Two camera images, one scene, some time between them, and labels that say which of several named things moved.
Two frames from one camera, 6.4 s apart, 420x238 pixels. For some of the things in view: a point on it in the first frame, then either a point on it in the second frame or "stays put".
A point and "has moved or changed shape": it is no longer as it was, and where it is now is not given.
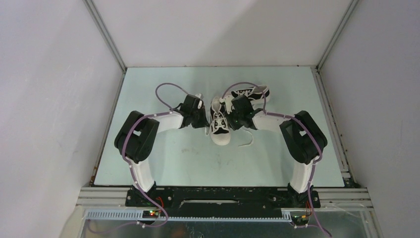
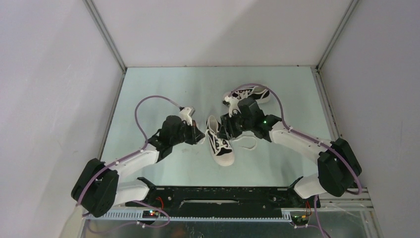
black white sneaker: [219, 130] has moved or changed shape
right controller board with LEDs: [300, 220] stays put
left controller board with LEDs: [150, 214] stays put
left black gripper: [204, 122] → [196, 136]
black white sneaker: [254, 93] stays put
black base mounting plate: [222, 199] stays put
